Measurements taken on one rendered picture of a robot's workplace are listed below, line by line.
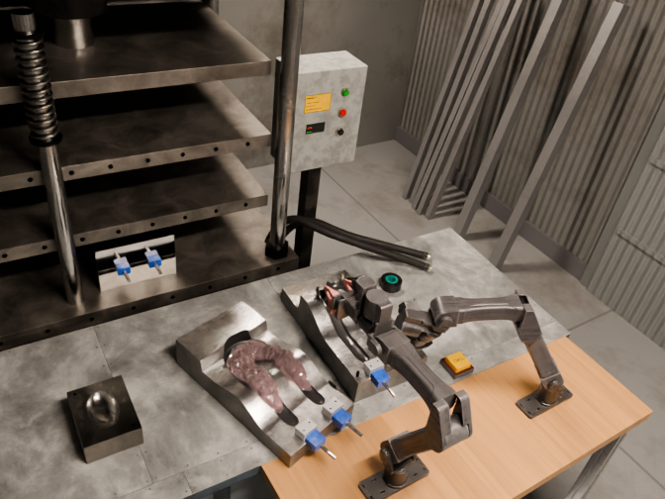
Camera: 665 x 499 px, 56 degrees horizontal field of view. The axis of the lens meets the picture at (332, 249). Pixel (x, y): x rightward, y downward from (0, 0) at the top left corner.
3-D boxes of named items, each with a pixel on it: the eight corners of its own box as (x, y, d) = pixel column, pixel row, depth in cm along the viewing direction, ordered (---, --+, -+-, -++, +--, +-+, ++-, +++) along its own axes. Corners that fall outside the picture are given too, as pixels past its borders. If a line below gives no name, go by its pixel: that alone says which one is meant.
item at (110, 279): (176, 272, 229) (174, 235, 219) (100, 291, 217) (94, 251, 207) (136, 202, 262) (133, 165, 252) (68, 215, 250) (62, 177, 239)
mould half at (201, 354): (351, 415, 185) (356, 390, 179) (289, 467, 169) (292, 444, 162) (240, 325, 210) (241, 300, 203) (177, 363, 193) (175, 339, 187)
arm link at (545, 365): (546, 392, 191) (515, 329, 172) (539, 375, 196) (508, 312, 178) (566, 385, 190) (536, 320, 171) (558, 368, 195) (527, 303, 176)
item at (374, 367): (400, 399, 184) (403, 387, 181) (386, 405, 182) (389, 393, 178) (375, 368, 192) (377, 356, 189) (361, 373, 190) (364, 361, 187)
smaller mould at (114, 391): (143, 443, 170) (142, 427, 166) (86, 464, 163) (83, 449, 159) (123, 390, 183) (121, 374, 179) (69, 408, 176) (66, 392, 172)
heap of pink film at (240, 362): (318, 385, 185) (320, 367, 181) (273, 418, 174) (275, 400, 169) (258, 338, 198) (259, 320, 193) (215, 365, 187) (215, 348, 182)
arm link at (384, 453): (380, 446, 162) (392, 462, 158) (406, 433, 166) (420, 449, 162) (376, 459, 166) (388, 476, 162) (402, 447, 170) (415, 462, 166)
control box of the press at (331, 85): (329, 349, 315) (372, 68, 226) (275, 367, 301) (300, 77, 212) (309, 321, 329) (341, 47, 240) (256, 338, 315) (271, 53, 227)
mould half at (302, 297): (422, 375, 201) (430, 346, 193) (354, 403, 189) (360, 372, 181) (342, 281, 234) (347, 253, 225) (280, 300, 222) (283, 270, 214)
